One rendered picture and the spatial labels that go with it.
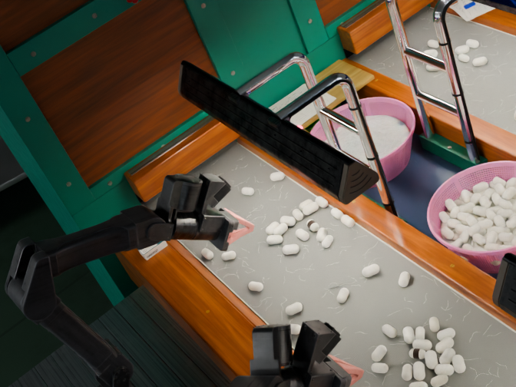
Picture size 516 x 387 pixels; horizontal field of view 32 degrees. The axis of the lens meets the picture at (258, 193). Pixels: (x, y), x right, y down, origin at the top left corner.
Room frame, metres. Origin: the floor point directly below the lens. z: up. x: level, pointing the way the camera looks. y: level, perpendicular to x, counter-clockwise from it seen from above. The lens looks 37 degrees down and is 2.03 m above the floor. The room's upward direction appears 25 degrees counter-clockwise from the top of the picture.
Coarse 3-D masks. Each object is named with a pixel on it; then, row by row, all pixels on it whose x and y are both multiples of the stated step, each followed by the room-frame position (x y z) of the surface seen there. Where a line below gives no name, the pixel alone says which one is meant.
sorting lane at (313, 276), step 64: (256, 192) 1.73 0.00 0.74; (256, 256) 1.52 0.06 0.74; (320, 256) 1.43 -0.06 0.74; (384, 256) 1.35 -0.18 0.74; (320, 320) 1.26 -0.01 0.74; (384, 320) 1.19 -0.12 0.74; (448, 320) 1.12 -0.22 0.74; (384, 384) 1.05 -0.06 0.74; (448, 384) 0.99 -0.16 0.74; (512, 384) 0.94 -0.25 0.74
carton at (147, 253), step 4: (156, 244) 1.65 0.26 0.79; (160, 244) 1.65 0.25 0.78; (164, 244) 1.66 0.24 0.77; (144, 248) 1.66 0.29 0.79; (148, 248) 1.65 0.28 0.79; (152, 248) 1.65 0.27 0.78; (156, 248) 1.65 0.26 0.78; (160, 248) 1.65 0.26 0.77; (140, 252) 1.66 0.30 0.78; (144, 252) 1.65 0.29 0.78; (148, 252) 1.64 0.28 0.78; (152, 252) 1.65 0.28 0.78; (156, 252) 1.65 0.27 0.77; (144, 256) 1.64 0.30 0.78; (148, 256) 1.64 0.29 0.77
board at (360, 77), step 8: (336, 64) 2.05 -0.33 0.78; (344, 64) 2.03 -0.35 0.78; (320, 72) 2.05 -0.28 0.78; (328, 72) 2.03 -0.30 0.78; (336, 72) 2.01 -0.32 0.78; (344, 72) 2.00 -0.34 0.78; (352, 72) 1.98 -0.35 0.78; (360, 72) 1.97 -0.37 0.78; (320, 80) 2.01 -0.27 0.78; (352, 80) 1.95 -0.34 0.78; (360, 80) 1.93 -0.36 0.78; (368, 80) 1.92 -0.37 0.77; (336, 88) 1.94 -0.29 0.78; (360, 88) 1.91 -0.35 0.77; (336, 96) 1.91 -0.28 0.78; (344, 96) 1.90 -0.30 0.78; (336, 104) 1.89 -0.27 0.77; (312, 120) 1.86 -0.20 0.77; (304, 128) 1.86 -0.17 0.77
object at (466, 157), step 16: (448, 0) 1.54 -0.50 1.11; (400, 16) 1.68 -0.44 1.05; (400, 32) 1.67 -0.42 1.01; (400, 48) 1.68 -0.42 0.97; (448, 48) 1.53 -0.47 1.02; (432, 64) 1.58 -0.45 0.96; (448, 64) 1.53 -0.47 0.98; (416, 80) 1.67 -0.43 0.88; (448, 80) 1.54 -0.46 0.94; (416, 96) 1.67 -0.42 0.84; (432, 96) 1.64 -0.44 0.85; (464, 96) 1.53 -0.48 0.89; (448, 112) 1.57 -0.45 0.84; (464, 112) 1.53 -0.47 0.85; (432, 128) 1.68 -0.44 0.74; (464, 128) 1.53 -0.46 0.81; (432, 144) 1.66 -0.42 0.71; (448, 144) 1.62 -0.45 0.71; (448, 160) 1.61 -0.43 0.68; (464, 160) 1.56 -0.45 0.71; (480, 160) 1.52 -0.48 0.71
